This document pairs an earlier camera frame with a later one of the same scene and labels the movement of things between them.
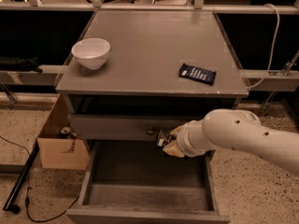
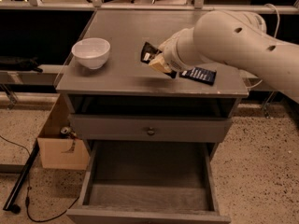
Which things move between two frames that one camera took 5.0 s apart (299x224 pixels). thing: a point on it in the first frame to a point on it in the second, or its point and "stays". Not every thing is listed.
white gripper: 184,138 to 170,57
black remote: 163,138 to 148,51
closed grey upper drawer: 126,127 stays
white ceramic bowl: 91,52 stays
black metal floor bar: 8,204 stays
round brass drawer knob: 150,131 stays
